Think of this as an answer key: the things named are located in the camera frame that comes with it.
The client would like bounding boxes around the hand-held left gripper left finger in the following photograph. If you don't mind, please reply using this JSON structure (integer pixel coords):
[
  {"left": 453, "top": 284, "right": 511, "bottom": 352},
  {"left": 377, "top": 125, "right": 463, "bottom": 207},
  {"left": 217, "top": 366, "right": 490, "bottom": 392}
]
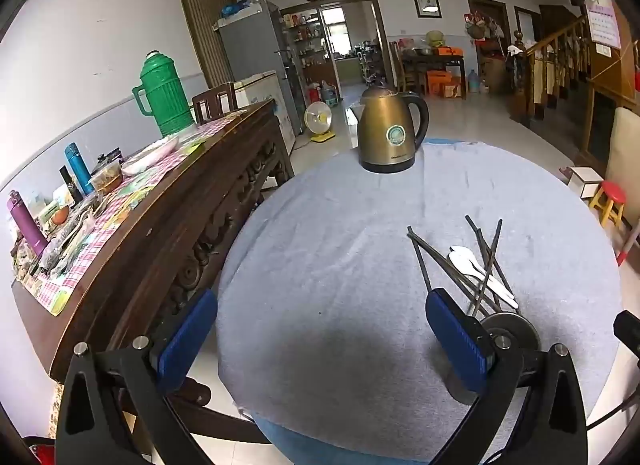
[{"left": 55, "top": 287, "right": 221, "bottom": 465}]

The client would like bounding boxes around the black bottle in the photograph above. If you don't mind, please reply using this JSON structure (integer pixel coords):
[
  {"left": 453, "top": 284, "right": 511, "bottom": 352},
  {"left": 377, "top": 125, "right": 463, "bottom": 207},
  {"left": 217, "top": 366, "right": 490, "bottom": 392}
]
[{"left": 59, "top": 165, "right": 83, "bottom": 206}]

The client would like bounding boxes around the framed wall picture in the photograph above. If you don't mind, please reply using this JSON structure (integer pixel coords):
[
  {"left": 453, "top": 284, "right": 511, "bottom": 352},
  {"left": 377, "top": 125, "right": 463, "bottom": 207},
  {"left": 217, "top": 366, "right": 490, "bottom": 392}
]
[{"left": 412, "top": 0, "right": 442, "bottom": 20}]

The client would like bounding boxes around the white chest freezer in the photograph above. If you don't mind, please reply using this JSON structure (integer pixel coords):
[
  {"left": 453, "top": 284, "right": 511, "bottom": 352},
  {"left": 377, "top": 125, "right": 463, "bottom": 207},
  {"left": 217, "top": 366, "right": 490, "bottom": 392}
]
[{"left": 232, "top": 70, "right": 299, "bottom": 148}]

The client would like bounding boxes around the yellow electric fan heater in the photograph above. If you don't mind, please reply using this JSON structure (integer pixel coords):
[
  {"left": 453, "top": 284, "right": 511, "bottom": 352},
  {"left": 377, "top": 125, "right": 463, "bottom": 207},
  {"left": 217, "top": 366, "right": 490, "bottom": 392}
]
[{"left": 304, "top": 101, "right": 337, "bottom": 143}]

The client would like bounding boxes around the carved wooden sideboard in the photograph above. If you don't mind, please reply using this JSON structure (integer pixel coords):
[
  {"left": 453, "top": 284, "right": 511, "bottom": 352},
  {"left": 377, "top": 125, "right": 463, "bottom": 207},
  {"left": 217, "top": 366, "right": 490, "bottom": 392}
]
[{"left": 11, "top": 99, "right": 296, "bottom": 446}]

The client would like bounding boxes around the orange cardboard box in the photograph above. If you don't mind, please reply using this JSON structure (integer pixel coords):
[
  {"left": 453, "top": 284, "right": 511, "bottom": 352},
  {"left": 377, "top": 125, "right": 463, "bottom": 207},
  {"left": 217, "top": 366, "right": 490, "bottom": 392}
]
[{"left": 426, "top": 70, "right": 463, "bottom": 98}]

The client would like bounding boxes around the wall calendar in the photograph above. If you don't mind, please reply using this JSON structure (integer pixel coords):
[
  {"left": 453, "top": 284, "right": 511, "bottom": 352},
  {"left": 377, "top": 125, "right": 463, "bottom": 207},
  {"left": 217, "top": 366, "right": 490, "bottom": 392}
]
[{"left": 575, "top": 0, "right": 623, "bottom": 50}]

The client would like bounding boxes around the wooden chair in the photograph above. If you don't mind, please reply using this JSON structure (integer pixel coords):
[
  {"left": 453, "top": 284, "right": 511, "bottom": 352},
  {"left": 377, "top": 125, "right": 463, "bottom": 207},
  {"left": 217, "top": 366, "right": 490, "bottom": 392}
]
[{"left": 192, "top": 82, "right": 239, "bottom": 126}]

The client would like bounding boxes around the wooden stair railing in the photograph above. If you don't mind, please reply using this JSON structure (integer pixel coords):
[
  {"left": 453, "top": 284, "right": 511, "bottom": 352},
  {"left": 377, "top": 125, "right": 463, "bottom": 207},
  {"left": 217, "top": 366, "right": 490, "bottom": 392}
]
[{"left": 510, "top": 15, "right": 601, "bottom": 126}]

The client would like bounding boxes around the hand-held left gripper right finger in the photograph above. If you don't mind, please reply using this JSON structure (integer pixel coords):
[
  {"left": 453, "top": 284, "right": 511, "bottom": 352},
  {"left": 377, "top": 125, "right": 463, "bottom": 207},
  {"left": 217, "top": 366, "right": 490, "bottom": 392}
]
[{"left": 425, "top": 287, "right": 588, "bottom": 465}]

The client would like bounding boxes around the clear food container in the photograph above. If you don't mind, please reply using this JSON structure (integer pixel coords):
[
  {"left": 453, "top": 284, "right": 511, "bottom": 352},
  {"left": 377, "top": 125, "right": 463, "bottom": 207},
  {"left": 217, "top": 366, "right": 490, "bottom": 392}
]
[{"left": 90, "top": 161, "right": 124, "bottom": 194}]

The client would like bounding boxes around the white plastic spoon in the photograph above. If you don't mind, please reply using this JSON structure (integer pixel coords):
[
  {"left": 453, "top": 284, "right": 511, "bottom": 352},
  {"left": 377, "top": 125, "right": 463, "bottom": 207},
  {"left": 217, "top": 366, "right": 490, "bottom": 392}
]
[
  {"left": 448, "top": 245, "right": 508, "bottom": 297},
  {"left": 447, "top": 252, "right": 520, "bottom": 309}
]

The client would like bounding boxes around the small white box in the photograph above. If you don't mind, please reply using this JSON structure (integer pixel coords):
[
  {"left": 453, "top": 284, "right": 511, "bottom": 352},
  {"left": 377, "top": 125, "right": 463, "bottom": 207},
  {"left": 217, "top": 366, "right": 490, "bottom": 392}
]
[{"left": 567, "top": 166, "right": 606, "bottom": 200}]

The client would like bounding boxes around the grey tablecloth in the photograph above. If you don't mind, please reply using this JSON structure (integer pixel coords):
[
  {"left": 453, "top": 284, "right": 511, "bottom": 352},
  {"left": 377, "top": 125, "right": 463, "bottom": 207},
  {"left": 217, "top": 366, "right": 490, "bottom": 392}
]
[{"left": 216, "top": 137, "right": 623, "bottom": 463}]

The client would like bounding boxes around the beige leather chair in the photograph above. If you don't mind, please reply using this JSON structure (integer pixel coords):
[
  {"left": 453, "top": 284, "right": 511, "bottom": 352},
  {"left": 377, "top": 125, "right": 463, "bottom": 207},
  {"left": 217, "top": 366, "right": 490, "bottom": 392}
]
[{"left": 602, "top": 106, "right": 640, "bottom": 241}]

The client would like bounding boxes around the pink checkered cloth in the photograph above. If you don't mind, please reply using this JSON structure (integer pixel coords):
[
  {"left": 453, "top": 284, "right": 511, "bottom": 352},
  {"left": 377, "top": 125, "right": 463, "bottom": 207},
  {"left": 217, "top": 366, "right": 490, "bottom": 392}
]
[{"left": 12, "top": 112, "right": 251, "bottom": 316}]

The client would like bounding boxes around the dark wooden table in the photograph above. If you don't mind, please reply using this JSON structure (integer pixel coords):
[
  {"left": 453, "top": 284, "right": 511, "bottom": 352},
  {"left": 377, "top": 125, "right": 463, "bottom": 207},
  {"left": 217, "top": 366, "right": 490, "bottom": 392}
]
[{"left": 400, "top": 52, "right": 467, "bottom": 100}]

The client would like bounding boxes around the golden electric kettle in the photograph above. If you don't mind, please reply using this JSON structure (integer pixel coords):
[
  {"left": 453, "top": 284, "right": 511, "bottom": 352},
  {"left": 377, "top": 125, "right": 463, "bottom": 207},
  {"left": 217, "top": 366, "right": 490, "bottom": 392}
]
[{"left": 350, "top": 85, "right": 430, "bottom": 174}]

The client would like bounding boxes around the blue water bottle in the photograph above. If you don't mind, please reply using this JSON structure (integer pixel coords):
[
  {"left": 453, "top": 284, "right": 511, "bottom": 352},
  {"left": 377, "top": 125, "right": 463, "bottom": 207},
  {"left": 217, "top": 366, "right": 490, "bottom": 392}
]
[{"left": 64, "top": 142, "right": 96, "bottom": 196}]

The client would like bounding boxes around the black cable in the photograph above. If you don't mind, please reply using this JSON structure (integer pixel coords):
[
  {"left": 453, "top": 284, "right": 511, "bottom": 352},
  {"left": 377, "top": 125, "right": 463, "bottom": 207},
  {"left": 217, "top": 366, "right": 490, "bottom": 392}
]
[{"left": 586, "top": 390, "right": 640, "bottom": 430}]

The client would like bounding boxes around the red stool with yellow legs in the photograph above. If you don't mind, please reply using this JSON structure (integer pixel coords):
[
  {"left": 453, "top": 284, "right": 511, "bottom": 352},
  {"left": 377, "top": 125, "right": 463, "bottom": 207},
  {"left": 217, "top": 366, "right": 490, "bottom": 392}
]
[{"left": 589, "top": 181, "right": 628, "bottom": 228}]

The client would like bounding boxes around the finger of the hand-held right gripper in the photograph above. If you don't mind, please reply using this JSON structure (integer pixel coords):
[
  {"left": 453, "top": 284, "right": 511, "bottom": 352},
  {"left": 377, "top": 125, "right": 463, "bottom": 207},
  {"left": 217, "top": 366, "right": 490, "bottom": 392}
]
[{"left": 614, "top": 311, "right": 640, "bottom": 360}]

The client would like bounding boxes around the grey refrigerator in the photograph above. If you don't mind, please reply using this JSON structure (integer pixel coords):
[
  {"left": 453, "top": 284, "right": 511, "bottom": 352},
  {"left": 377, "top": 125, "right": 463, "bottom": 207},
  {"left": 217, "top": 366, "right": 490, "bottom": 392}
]
[{"left": 212, "top": 0, "right": 306, "bottom": 136}]

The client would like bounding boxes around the white bowl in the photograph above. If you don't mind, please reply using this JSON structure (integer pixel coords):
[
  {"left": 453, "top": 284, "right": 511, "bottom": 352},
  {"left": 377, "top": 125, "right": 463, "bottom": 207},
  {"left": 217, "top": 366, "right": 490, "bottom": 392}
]
[{"left": 121, "top": 135, "right": 180, "bottom": 176}]

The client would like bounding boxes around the purple water bottle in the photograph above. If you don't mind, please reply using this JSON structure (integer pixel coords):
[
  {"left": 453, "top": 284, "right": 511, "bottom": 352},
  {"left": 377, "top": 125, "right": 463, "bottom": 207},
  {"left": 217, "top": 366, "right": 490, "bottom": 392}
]
[{"left": 7, "top": 190, "right": 49, "bottom": 258}]

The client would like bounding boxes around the green thermos jug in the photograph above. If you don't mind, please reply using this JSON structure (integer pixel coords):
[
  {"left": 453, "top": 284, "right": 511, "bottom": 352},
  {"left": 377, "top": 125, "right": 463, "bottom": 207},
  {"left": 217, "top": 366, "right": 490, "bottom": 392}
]
[{"left": 132, "top": 51, "right": 195, "bottom": 138}]

